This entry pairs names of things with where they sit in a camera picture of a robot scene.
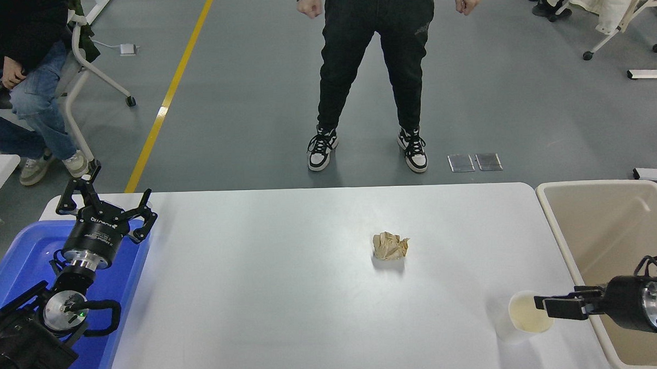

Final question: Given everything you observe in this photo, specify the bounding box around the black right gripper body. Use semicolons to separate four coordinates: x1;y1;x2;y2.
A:
599;274;654;335

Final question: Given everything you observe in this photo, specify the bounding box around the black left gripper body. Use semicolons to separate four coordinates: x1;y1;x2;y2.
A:
61;200;133;261

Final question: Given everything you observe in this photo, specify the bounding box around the white paper cup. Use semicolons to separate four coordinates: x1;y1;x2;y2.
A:
494;290;557;346

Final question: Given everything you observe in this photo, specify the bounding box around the tan paper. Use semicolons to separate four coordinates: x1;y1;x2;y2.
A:
372;231;410;261

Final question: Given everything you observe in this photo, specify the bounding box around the seated person's hand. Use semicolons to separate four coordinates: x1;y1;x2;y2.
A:
1;56;29;91

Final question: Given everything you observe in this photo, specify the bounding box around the standing person's right hand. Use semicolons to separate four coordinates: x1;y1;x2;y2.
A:
297;0;324;20

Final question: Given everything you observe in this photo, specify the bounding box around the blue plastic tray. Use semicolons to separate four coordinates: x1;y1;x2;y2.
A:
0;216;156;369

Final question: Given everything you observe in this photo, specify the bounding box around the large pale plastic bin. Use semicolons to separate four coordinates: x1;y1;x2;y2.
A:
535;178;657;369

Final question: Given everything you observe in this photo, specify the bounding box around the seated person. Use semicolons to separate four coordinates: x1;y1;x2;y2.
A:
0;0;91;187

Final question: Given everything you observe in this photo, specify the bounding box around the dark green jacket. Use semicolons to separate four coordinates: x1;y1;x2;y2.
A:
64;0;102;67

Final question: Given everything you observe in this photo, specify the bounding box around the white rolling chair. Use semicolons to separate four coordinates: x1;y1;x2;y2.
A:
0;0;139;170

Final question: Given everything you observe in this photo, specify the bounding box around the metal floor plate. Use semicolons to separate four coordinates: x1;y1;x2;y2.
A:
476;152;503;172
448;154;475;173

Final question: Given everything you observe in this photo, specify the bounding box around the standing person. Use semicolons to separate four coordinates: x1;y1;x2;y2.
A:
297;0;488;178

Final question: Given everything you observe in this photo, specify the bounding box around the white chair with coat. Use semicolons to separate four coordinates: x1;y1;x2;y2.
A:
549;0;657;63

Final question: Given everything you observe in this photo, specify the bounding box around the white furniture frame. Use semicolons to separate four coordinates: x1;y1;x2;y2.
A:
81;0;115;25

